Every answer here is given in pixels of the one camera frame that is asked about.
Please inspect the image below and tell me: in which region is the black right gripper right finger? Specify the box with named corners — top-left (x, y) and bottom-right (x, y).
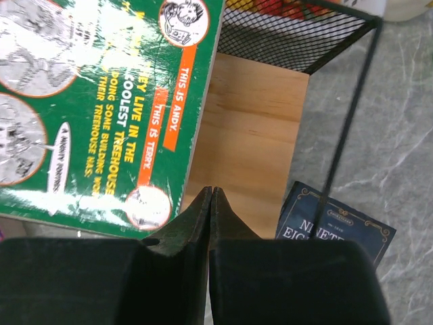
top-left (209, 187), bottom-right (391, 324)

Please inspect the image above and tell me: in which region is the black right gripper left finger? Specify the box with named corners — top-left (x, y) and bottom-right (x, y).
top-left (1, 186), bottom-right (212, 324)

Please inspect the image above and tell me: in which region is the green back-cover Treehouse book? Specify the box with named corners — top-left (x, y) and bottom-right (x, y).
top-left (1, 1), bottom-right (225, 238)

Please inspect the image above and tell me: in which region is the blue 1984 book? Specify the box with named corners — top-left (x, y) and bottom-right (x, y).
top-left (275, 181), bottom-right (396, 267)

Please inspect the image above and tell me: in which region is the white plastic fruit basket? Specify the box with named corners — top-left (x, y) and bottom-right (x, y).
top-left (335, 0), bottom-right (387, 17)

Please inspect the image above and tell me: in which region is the white jar brown lid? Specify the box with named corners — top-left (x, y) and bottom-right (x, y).
top-left (384, 0), bottom-right (432, 22)

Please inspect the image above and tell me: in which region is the black wire wooden shelf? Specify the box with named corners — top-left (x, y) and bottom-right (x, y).
top-left (182, 1), bottom-right (383, 238)

